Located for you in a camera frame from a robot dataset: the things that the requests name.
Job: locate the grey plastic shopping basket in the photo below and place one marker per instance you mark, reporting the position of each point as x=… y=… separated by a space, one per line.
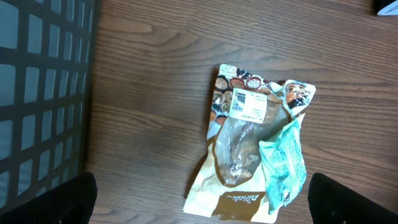
x=47 y=52

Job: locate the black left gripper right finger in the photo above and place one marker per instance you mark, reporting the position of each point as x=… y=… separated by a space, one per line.
x=331 y=202

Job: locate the dried mushroom pouch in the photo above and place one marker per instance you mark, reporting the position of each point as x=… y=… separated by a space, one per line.
x=245 y=110

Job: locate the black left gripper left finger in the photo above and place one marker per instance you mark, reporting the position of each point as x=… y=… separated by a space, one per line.
x=70 y=202

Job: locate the white barcode scanner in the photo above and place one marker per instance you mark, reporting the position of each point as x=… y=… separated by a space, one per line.
x=385 y=7

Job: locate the green tissue packet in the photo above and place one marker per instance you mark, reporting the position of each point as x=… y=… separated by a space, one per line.
x=284 y=166

